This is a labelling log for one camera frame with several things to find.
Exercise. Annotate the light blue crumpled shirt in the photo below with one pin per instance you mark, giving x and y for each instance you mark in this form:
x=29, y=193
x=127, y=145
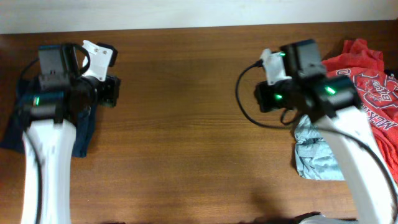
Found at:
x=314, y=158

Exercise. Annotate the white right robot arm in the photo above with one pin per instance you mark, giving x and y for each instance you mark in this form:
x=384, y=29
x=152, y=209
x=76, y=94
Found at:
x=296, y=79

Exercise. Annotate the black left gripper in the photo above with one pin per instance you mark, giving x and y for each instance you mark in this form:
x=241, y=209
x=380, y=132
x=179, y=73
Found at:
x=111, y=84

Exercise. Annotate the navy blue shorts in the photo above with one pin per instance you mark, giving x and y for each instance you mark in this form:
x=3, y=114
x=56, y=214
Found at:
x=16, y=127

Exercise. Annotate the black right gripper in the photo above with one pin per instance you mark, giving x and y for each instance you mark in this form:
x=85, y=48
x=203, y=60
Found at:
x=267, y=103

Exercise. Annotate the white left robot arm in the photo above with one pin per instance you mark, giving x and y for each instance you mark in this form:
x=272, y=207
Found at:
x=73, y=78

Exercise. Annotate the red printed t-shirt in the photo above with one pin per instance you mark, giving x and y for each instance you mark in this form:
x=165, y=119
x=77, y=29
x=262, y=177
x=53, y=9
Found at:
x=377, y=90

